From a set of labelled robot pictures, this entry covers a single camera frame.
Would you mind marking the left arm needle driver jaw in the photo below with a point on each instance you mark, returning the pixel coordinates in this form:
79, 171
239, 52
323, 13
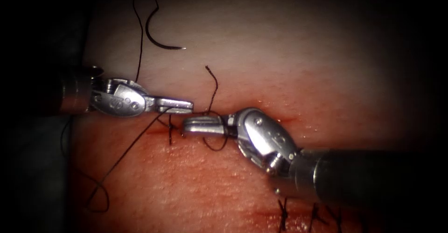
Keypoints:
175, 103
180, 110

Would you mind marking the left arm needle driver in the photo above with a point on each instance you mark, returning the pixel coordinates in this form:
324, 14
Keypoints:
122, 100

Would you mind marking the right arm needle driver jaw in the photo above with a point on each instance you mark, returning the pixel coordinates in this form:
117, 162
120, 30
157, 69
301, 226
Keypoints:
204, 130
204, 121

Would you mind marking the right arm needle driver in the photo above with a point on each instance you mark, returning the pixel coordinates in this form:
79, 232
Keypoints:
260, 135

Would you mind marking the black thread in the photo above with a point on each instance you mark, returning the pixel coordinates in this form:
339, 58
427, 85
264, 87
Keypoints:
133, 145

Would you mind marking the dark right arm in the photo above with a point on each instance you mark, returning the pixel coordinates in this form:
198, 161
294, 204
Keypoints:
350, 177

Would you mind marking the dark left arm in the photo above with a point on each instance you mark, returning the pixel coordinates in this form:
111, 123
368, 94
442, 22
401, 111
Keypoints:
75, 93

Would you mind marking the black stitching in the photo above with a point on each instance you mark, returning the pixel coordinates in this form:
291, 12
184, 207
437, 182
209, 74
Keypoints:
170, 131
282, 213

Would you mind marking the tissue pad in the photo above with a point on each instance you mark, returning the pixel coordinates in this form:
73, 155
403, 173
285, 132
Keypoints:
280, 68

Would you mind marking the curved needle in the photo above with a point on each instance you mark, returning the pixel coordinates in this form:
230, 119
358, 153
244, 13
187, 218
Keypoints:
148, 33

